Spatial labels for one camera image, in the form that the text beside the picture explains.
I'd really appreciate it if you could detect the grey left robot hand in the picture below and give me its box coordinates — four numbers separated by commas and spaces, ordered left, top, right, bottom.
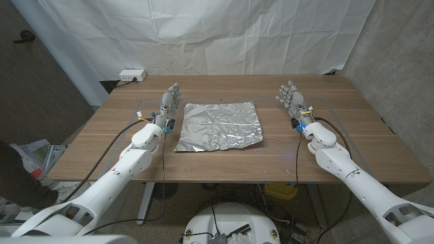
154, 83, 184, 129

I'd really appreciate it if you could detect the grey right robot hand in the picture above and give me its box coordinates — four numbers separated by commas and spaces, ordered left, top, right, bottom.
275, 80, 315, 128

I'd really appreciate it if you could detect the crinkled aluminum foil sheet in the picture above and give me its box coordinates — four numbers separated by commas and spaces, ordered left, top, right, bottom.
173, 100, 264, 153

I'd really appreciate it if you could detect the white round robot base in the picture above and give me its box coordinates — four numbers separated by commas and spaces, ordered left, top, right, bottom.
182, 202, 281, 244

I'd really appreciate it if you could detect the white power strip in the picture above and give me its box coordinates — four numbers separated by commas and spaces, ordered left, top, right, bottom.
119, 69, 148, 83

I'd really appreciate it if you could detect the white creased backdrop sheet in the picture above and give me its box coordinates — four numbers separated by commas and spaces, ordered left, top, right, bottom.
9, 0, 376, 106

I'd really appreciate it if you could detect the yellow plastic container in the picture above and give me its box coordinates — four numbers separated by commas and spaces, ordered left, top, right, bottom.
263, 182, 298, 200

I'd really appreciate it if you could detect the white table leg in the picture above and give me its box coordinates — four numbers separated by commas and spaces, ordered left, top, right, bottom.
136, 182, 156, 226

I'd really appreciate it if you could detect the grey table leg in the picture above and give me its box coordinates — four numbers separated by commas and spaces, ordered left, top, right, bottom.
307, 184, 329, 228

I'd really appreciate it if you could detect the pile of boxes and papers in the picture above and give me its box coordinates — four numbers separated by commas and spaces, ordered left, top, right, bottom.
9, 138, 66, 179

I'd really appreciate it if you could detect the person in dark clothing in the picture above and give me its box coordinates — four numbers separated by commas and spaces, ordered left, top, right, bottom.
0, 138, 59, 209

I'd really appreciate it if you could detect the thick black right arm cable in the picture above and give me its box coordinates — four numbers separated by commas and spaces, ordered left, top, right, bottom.
312, 117, 353, 160

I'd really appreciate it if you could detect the black power strip cord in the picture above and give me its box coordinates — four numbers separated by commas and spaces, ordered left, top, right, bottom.
114, 77, 138, 89

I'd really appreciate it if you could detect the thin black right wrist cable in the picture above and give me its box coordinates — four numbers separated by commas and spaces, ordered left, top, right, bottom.
294, 131, 303, 186

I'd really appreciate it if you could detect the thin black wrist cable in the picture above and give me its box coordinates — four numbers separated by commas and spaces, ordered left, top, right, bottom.
294, 131, 303, 186
83, 130, 167, 237

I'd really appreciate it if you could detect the thin black left wrist cable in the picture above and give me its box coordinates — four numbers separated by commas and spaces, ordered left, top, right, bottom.
83, 130, 167, 237

